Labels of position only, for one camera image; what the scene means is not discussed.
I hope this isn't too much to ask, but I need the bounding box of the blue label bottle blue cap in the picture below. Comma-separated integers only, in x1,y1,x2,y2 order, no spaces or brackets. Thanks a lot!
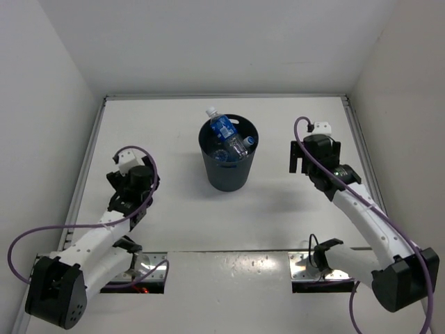
211,149,229,162

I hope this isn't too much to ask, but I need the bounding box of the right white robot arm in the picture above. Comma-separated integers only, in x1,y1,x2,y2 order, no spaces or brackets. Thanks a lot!
289,134,439,312

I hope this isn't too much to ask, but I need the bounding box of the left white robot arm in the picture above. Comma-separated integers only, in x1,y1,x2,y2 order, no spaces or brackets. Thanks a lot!
25,149,159,330

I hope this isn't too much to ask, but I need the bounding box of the dark grey plastic bin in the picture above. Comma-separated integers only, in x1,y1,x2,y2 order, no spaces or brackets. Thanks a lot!
198,114,259,192

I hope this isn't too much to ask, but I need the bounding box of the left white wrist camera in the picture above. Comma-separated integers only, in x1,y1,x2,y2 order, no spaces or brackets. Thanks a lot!
113,149,142,176

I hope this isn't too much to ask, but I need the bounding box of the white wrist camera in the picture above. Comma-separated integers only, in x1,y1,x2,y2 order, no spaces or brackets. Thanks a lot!
307,122,332,136
113,149,142,176

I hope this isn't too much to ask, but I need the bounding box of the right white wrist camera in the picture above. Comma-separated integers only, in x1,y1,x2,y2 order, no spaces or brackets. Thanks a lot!
307,122,332,136

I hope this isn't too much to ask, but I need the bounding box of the right aluminium frame rail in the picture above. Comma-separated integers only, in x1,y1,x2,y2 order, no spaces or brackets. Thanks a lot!
341,95,387,213

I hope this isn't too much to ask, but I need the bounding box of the aluminium frame rail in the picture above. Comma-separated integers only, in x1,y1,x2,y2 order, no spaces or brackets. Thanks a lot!
341,95,387,213
13,96,107,331

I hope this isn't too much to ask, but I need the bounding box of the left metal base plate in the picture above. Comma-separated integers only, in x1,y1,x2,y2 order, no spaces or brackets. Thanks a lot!
111,252,169,284

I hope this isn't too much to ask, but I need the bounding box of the metal base plate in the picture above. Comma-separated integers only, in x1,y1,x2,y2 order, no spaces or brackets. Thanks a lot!
288,251,353,283
111,252,169,284

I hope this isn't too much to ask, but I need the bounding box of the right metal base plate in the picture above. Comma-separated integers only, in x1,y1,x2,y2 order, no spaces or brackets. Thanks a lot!
288,251,353,283

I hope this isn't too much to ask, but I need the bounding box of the left aluminium frame rail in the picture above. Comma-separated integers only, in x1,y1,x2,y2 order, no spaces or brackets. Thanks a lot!
13,96,107,331

